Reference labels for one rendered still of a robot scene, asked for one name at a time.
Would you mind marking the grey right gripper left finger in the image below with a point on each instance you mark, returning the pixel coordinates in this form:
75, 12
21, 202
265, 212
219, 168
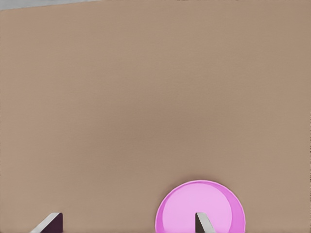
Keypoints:
53, 224

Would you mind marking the pink round plate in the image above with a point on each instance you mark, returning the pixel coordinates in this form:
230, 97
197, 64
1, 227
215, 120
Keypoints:
218, 201

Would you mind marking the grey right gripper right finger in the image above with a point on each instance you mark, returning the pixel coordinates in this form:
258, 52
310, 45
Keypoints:
204, 224

